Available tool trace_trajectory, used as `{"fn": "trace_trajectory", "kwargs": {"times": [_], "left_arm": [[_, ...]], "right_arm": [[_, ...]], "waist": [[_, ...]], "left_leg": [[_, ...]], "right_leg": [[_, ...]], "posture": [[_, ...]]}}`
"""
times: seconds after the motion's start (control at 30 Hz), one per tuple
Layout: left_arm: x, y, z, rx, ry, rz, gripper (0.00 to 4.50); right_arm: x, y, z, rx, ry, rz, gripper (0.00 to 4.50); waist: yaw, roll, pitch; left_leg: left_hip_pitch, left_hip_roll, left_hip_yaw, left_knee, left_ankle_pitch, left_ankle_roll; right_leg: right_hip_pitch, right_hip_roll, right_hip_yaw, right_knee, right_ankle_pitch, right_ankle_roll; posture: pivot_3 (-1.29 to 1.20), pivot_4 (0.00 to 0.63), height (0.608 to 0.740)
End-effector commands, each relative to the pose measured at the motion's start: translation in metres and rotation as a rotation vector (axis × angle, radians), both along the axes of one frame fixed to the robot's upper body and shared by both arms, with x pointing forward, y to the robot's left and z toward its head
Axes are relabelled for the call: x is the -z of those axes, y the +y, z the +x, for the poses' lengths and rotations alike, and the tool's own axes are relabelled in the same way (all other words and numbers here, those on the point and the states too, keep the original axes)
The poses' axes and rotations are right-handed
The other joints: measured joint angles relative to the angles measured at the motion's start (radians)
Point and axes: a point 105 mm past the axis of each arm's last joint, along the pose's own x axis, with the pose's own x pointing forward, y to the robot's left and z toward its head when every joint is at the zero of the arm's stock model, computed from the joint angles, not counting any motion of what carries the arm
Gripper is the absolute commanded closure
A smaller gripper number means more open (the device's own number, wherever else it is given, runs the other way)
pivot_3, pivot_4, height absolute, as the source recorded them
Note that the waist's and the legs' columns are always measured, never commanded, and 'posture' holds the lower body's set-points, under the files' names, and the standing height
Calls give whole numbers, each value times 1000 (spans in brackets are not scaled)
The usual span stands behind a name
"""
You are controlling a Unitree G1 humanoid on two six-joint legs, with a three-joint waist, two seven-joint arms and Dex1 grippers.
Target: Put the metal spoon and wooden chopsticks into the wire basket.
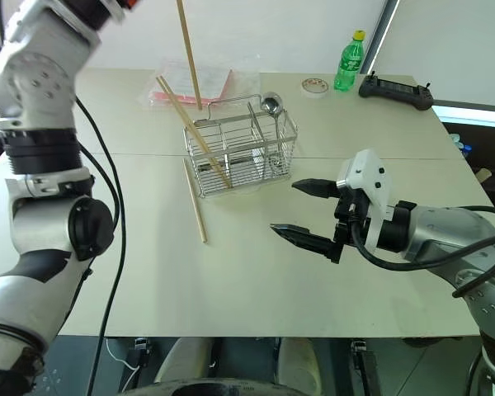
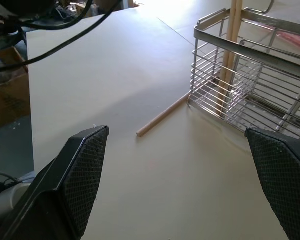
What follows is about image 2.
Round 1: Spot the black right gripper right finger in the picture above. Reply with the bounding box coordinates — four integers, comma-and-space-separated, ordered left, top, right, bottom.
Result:
244, 126, 300, 240

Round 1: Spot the silver wire basket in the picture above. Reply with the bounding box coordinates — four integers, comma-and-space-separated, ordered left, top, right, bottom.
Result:
186, 6, 300, 145

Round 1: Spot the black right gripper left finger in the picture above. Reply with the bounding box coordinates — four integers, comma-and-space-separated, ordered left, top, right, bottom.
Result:
0, 125, 110, 240

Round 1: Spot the wooden chopstick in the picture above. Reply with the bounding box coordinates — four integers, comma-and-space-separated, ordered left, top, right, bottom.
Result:
219, 0, 244, 117
136, 96, 190, 138
214, 0, 238, 116

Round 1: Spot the silver robot body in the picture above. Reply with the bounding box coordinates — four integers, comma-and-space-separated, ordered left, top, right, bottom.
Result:
0, 183, 32, 226

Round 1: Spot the brown cardboard box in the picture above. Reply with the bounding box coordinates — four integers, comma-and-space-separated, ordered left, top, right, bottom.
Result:
0, 46, 32, 130

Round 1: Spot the black cable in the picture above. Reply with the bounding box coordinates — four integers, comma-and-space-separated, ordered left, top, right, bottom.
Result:
0, 0, 123, 74

